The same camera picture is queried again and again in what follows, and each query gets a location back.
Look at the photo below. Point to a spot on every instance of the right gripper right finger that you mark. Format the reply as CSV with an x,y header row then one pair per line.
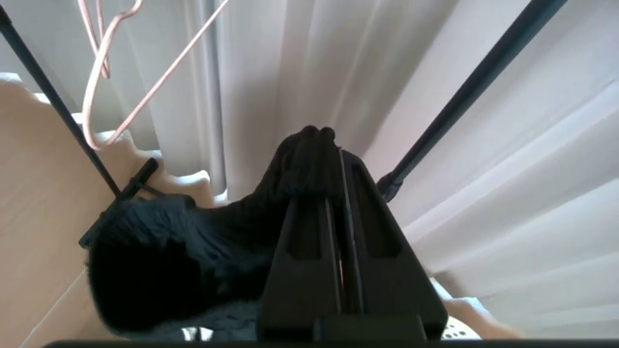
x,y
401,285

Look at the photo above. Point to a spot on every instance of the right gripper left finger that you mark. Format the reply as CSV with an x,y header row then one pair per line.
x,y
300,285

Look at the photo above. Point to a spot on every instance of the black garment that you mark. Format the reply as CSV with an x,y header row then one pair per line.
x,y
169,261

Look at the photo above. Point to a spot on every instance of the white laundry basket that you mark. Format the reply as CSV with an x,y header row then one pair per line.
x,y
459,331

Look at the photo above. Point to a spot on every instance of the black clothes rack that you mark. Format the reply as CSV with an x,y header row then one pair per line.
x,y
478,82

